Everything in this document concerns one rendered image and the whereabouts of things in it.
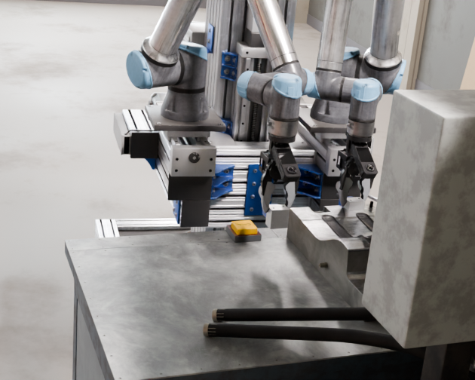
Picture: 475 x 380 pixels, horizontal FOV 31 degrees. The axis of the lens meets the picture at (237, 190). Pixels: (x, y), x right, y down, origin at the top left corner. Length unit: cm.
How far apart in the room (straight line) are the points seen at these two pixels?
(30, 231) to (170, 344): 257
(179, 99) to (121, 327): 92
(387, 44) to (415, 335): 139
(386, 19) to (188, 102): 64
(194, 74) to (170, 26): 24
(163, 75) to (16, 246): 189
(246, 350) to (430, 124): 78
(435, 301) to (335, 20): 126
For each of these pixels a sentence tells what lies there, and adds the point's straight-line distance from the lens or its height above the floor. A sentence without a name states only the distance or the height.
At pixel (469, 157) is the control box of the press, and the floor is 140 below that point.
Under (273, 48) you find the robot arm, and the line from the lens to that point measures 237.
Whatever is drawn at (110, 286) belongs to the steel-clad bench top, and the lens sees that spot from 217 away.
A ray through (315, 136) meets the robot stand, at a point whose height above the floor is 98.
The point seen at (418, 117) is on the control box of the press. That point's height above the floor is 145.
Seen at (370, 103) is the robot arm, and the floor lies 121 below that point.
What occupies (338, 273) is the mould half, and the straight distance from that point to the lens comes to 221.
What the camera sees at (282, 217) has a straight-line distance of 228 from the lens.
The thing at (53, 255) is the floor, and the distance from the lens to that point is 417.
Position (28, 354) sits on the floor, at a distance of 342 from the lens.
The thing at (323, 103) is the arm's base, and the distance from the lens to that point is 281.
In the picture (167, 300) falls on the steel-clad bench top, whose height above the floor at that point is 80.
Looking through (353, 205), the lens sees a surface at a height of 91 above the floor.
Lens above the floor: 180
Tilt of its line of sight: 21 degrees down
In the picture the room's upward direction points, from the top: 5 degrees clockwise
